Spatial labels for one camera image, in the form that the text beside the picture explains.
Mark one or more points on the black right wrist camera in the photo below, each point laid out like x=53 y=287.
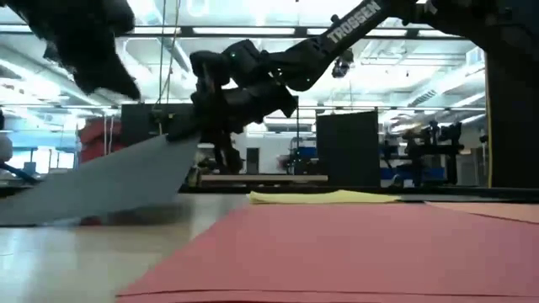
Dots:
x=208 y=67

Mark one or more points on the dark grey door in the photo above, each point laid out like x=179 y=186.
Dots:
x=252 y=161

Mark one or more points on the blue storage bin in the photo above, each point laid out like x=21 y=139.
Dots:
x=433 y=173

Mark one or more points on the light wooden bench top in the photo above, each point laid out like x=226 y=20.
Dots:
x=261 y=178

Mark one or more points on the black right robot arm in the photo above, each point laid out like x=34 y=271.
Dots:
x=358 y=21

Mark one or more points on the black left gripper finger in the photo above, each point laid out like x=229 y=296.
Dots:
x=109 y=80

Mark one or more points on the ceiling light strip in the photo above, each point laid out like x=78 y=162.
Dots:
x=244 y=30
x=12 y=28
x=156 y=30
x=379 y=32
x=442 y=33

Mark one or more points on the black partition panel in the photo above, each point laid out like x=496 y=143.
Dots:
x=513 y=118

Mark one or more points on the orange paper sheet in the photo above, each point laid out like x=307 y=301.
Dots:
x=497 y=211

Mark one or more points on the yellow paper sheet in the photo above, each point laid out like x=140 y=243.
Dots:
x=320 y=198

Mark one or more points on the red stacked crates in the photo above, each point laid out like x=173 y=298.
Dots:
x=94 y=134

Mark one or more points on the black paper sheet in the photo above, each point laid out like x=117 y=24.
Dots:
x=105 y=185

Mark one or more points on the black robot workstation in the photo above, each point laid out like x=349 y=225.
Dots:
x=421 y=149

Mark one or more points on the black robot rig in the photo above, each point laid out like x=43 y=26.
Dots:
x=299 y=164
x=229 y=162

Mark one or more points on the white air conditioner unit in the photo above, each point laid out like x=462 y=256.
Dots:
x=290 y=127

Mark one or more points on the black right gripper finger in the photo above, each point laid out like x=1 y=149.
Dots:
x=185 y=130

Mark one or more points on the black ceiling spotlight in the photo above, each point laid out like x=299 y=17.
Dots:
x=342 y=65

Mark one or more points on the black gantry stand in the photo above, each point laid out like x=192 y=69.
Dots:
x=298 y=139

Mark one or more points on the black monitor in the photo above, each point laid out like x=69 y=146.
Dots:
x=139 y=122

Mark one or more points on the grey cabinet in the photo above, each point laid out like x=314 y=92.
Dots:
x=467 y=170

